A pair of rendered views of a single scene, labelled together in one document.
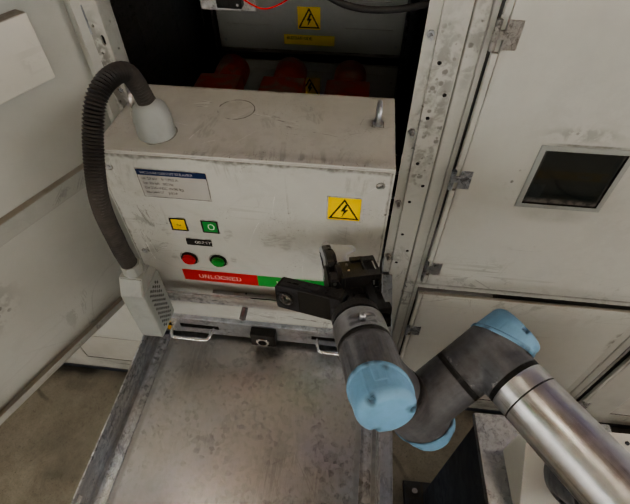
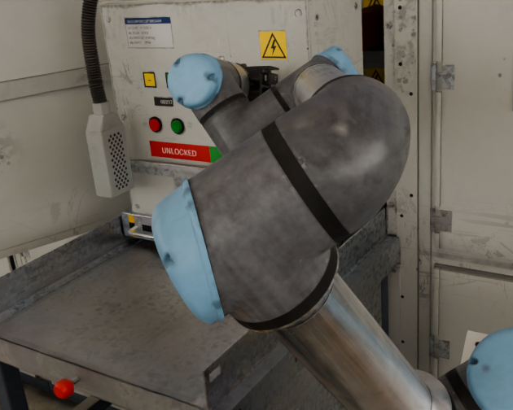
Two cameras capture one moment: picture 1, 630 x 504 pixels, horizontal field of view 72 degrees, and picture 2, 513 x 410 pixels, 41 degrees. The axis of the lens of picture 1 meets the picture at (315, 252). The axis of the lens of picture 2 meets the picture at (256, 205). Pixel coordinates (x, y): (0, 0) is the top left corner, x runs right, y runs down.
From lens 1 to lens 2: 0.89 m
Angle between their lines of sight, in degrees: 35
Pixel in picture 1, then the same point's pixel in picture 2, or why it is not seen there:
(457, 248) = (463, 184)
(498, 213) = (497, 124)
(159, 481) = (52, 320)
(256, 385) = not seen: hidden behind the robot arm
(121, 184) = (114, 37)
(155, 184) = (136, 33)
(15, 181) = (51, 52)
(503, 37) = not seen: outside the picture
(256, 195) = (205, 37)
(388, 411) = (189, 75)
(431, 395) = (248, 105)
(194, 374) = (134, 268)
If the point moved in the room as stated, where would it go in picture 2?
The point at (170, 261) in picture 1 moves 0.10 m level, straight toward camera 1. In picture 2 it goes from (141, 131) to (134, 143)
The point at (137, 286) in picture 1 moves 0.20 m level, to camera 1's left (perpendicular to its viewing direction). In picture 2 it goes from (99, 122) to (25, 119)
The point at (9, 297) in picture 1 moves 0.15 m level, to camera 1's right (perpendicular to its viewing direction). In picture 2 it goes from (12, 151) to (63, 154)
